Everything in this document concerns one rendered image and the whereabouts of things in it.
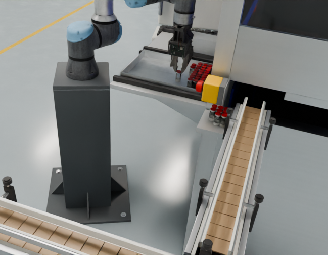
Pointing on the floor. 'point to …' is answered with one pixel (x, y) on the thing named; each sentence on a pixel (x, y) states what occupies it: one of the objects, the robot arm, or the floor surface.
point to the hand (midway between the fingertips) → (179, 69)
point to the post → (236, 15)
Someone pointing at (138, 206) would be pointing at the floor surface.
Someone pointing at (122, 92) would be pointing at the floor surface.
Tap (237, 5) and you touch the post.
